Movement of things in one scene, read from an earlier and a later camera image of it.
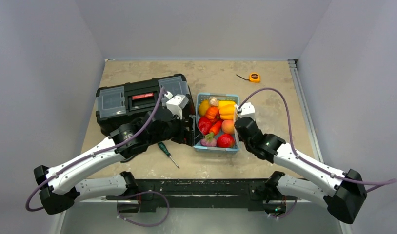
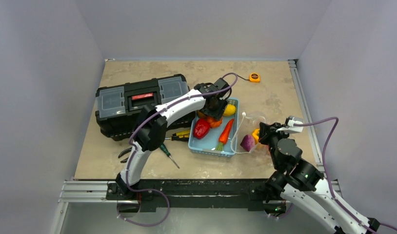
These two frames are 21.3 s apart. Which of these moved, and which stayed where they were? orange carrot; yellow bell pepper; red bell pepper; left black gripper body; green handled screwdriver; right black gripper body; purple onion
Moved: orange carrot; right black gripper body; yellow bell pepper; left black gripper body; purple onion
Stayed: green handled screwdriver; red bell pepper
